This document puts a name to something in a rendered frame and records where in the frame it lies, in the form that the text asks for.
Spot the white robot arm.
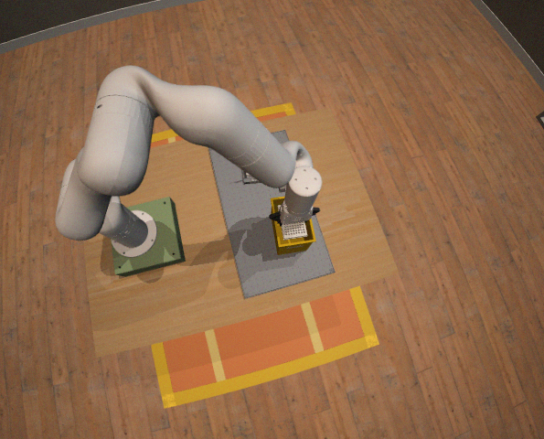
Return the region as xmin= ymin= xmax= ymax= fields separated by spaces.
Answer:
xmin=55 ymin=65 xmax=322 ymax=257

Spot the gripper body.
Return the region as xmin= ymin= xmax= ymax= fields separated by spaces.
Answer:
xmin=279 ymin=201 xmax=313 ymax=224

